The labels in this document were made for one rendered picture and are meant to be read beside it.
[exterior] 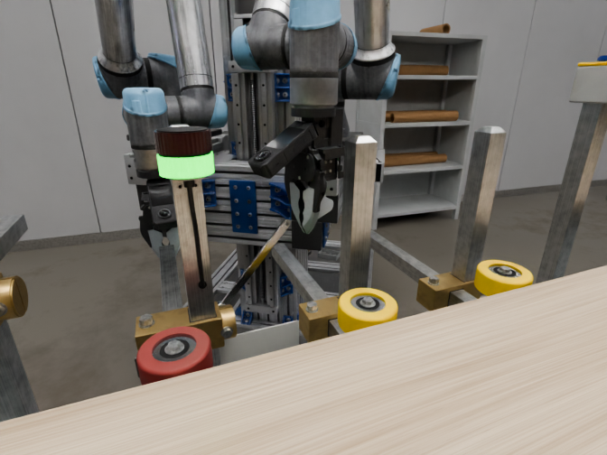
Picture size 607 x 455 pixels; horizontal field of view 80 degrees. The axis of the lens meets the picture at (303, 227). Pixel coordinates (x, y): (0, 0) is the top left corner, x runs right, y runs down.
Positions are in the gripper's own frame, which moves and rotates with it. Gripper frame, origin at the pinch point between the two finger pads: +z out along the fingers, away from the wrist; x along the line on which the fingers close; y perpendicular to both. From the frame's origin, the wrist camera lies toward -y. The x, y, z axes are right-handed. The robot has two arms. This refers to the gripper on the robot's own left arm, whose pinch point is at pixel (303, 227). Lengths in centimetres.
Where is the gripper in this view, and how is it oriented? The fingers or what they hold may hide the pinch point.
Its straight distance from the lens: 64.0
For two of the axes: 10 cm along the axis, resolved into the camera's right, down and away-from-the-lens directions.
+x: -6.6, -2.7, 7.0
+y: 7.5, -2.4, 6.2
